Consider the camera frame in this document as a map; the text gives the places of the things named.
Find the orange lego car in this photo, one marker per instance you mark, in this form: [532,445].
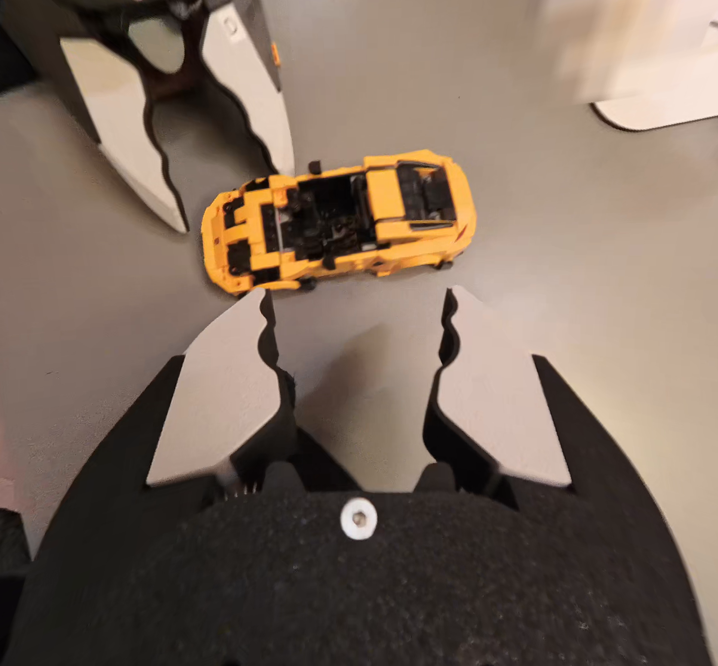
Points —
[387,189]

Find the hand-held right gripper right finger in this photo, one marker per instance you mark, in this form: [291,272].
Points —
[493,408]

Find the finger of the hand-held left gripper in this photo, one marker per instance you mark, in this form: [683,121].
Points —
[118,111]
[247,72]

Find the lego sticker sheet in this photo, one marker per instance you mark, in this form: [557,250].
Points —
[617,21]

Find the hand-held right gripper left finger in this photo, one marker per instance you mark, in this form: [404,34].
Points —
[224,397]

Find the person's black fleece jacket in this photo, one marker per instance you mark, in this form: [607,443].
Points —
[11,542]

